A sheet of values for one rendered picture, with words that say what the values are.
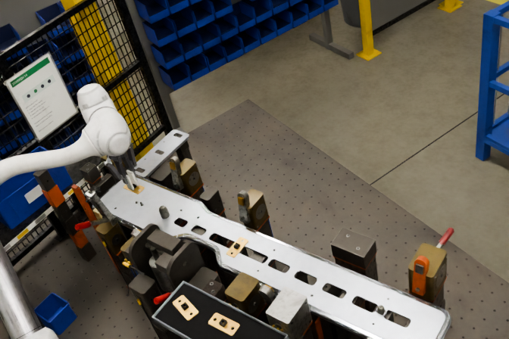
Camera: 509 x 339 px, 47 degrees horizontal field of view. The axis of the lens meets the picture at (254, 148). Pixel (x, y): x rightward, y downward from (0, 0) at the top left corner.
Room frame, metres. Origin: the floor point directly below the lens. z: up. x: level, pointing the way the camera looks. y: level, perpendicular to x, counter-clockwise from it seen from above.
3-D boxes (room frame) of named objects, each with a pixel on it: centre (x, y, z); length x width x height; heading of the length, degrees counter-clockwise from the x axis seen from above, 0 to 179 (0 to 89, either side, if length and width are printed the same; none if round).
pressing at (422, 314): (1.32, 0.12, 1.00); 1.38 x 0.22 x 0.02; 45
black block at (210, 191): (1.65, 0.20, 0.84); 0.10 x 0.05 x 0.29; 135
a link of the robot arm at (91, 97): (1.65, 0.47, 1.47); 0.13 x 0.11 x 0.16; 19
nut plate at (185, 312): (1.02, 0.30, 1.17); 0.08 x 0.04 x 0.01; 30
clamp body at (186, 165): (1.77, 0.27, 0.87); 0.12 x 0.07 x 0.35; 135
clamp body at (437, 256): (1.05, -0.42, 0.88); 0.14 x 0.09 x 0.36; 135
